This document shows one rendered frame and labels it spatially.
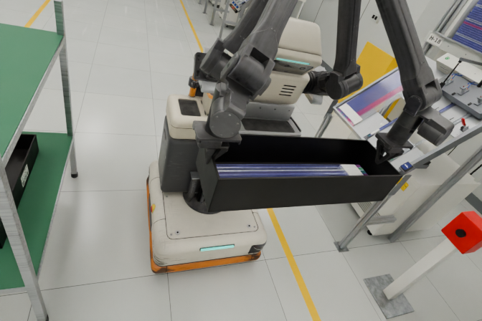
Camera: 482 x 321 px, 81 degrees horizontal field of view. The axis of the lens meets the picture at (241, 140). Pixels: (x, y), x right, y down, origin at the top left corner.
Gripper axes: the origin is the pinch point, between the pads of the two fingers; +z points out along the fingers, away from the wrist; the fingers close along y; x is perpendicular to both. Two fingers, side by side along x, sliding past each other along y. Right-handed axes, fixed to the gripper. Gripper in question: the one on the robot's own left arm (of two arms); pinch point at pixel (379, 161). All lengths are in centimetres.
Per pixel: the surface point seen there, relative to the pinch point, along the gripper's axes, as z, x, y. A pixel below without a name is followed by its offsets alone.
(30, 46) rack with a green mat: 14, 83, -112
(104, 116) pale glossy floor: 108, 172, -91
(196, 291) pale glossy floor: 110, 16, -37
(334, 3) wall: 8, 425, 269
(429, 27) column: -20, 199, 238
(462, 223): 37, -5, 80
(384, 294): 110, -7, 81
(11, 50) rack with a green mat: 14, 77, -116
